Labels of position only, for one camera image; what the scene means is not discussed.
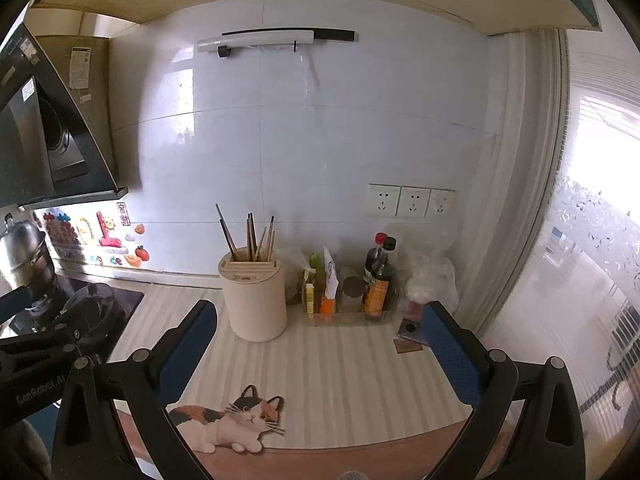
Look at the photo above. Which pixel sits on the metal hood chimney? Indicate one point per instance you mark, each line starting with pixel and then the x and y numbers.
pixel 97 120

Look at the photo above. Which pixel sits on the black glass cooktop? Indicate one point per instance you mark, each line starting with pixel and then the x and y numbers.
pixel 122 300

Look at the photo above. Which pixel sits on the small yellow box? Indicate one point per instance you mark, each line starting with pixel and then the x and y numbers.
pixel 310 299

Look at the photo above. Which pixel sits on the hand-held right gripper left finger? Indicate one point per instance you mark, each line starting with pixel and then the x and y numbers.
pixel 187 350

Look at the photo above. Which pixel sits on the red tomato wall sticker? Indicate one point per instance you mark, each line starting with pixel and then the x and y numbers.
pixel 142 252

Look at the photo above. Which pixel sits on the clear plastic organizer tray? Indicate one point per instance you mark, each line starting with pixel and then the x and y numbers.
pixel 350 317

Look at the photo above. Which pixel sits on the small brown card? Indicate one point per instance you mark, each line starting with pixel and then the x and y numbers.
pixel 407 347

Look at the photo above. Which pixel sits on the clear plastic bag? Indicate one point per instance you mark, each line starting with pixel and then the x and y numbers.
pixel 295 270
pixel 432 280

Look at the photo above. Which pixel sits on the white wall socket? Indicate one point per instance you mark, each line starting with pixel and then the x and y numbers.
pixel 442 203
pixel 414 202
pixel 384 201

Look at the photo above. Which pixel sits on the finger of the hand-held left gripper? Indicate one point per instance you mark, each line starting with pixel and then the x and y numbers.
pixel 40 342
pixel 15 306

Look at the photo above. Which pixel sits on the red figure wall sticker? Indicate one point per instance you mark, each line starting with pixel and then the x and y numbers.
pixel 109 232

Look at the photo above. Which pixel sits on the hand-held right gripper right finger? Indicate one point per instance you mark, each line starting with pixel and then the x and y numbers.
pixel 450 355

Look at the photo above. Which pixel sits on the red cap sauce bottle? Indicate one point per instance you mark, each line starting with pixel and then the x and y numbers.
pixel 376 257

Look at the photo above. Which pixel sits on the clear jar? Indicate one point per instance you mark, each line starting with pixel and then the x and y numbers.
pixel 352 294

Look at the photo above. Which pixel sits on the white paper label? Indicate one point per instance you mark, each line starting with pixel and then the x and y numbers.
pixel 81 67

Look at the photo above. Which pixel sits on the stainless steel pot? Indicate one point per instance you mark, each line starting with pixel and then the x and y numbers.
pixel 22 250

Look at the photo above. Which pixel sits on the green seasoning packet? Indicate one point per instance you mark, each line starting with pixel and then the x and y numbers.
pixel 316 262

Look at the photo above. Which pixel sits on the black range hood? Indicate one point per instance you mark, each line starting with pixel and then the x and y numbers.
pixel 30 135

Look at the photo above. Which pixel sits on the colourful letter wall stickers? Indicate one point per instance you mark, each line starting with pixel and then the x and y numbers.
pixel 62 237

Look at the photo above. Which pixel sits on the dark wooden chopstick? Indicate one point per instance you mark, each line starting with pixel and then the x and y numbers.
pixel 270 232
pixel 253 232
pixel 227 235

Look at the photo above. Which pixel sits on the striped cat print mat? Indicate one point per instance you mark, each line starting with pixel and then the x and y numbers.
pixel 340 375

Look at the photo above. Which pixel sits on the white wall roll holder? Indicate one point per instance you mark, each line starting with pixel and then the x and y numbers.
pixel 250 43

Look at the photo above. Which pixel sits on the black stove grate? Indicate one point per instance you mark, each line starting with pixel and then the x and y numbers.
pixel 95 305

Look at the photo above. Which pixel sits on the frosted patterned window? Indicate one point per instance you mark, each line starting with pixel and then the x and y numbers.
pixel 590 240

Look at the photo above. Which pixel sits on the orange seasoning packet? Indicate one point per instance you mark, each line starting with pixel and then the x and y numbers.
pixel 328 305

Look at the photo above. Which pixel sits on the teal base cabinet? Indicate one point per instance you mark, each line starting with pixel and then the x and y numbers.
pixel 45 427

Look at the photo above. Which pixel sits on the black wall rail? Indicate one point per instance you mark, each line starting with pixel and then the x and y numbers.
pixel 335 35

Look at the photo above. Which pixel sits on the cream round chopstick holder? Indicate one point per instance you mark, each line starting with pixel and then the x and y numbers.
pixel 255 305

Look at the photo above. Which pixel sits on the light wooden chopstick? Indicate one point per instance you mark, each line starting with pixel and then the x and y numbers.
pixel 248 242
pixel 261 242
pixel 273 246

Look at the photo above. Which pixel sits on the black cap sauce bottle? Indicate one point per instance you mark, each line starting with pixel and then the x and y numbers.
pixel 380 292

